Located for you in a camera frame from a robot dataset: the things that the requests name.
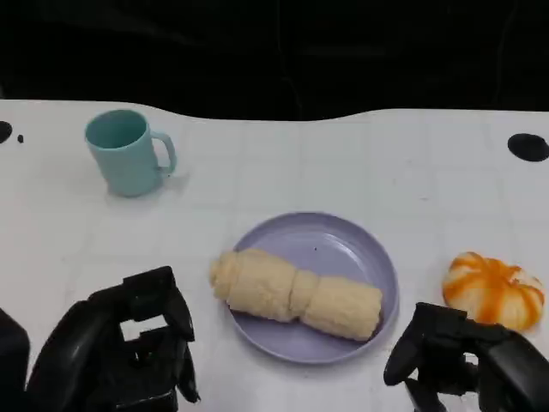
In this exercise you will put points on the pale green mug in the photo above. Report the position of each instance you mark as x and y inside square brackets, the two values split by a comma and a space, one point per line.
[124, 159]

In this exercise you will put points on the lilac plate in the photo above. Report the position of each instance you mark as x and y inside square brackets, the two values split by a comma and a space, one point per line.
[343, 253]

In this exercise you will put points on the beige towel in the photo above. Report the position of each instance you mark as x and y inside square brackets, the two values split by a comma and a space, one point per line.
[296, 296]

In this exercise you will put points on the plain black table grommet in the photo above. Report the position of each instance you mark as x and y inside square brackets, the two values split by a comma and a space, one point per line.
[528, 147]

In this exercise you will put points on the black table grommet with dot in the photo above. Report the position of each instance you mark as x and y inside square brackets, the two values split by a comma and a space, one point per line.
[3, 132]

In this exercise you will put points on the black cloth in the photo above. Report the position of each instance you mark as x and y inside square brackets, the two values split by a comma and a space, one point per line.
[274, 51]

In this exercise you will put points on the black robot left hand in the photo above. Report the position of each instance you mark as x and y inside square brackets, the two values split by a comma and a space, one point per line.
[81, 356]

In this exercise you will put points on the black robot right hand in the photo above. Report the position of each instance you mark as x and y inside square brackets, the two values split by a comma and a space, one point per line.
[493, 369]

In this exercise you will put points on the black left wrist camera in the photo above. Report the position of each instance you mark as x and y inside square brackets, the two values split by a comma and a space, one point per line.
[13, 365]

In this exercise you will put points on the orange white toy bread roll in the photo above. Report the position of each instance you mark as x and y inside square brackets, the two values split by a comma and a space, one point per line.
[493, 292]

